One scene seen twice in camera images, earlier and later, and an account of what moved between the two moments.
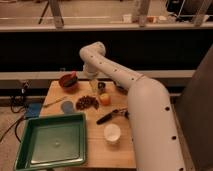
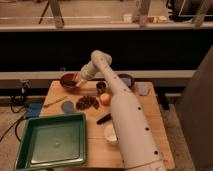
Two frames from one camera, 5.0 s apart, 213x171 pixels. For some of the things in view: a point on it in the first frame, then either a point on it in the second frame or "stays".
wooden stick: [55, 101] stays
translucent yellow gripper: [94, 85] -> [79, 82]
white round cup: [112, 133] stays
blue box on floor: [33, 110] stays
